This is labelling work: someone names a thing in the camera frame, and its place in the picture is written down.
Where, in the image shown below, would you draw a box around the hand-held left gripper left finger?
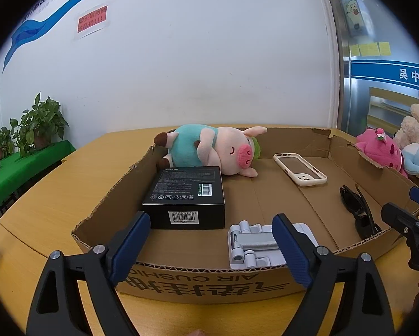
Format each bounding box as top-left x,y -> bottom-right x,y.
25,211 -> 151,336

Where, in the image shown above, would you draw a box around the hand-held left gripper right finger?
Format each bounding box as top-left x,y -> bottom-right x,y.
272,213 -> 395,336

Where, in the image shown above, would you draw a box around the grey folding phone stand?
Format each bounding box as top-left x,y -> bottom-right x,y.
228,220 -> 318,270

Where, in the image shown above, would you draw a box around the black sunglasses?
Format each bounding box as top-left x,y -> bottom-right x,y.
340,185 -> 383,240

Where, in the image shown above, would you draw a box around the brown cardboard box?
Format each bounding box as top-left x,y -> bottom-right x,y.
71,126 -> 419,303

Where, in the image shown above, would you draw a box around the white phone case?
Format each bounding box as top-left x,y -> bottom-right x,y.
273,153 -> 327,187

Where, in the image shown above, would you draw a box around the black product box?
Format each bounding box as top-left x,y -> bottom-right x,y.
142,166 -> 226,230

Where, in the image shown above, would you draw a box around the magenta plush toy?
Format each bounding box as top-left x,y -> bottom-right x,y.
356,128 -> 409,179

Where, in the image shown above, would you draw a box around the cream plush toy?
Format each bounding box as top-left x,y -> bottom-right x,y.
393,104 -> 419,149

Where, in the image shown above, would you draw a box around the wooden desk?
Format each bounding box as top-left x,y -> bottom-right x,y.
0,126 -> 419,336

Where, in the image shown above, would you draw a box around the pink pig plush toy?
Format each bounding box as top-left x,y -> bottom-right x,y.
153,124 -> 268,178

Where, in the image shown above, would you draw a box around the blue window banner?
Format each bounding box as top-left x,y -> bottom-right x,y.
350,59 -> 419,95

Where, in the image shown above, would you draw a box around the green table cloth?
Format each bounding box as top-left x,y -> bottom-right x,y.
0,140 -> 76,214

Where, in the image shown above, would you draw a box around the large potted green plant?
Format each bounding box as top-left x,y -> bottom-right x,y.
10,92 -> 69,156

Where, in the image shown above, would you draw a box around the small potted green plant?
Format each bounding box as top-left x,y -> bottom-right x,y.
0,124 -> 16,160

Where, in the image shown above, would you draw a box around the sheep cartoon poster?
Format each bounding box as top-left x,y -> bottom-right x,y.
341,0 -> 371,37

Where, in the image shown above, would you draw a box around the red paper wall notice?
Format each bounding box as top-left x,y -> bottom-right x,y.
77,5 -> 110,39

